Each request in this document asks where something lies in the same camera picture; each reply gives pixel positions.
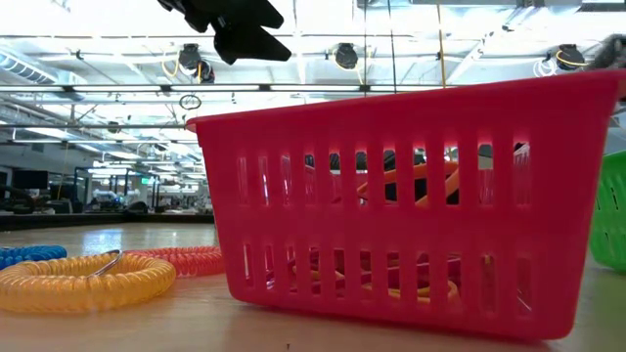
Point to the red plastic basket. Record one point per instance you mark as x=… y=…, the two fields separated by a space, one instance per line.
x=391 y=230

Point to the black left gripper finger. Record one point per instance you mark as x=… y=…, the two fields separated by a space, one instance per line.
x=249 y=46
x=225 y=14

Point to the long ceiling light bar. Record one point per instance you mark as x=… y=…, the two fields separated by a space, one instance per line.
x=122 y=88

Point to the thin orange loop band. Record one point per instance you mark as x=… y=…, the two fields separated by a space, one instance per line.
x=419 y=171

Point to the background robot workstation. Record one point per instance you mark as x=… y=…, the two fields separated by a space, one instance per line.
x=29 y=180

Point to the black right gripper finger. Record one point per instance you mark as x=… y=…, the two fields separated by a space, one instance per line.
x=611 y=54

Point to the green plastic basket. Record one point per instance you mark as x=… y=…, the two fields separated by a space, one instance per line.
x=611 y=210

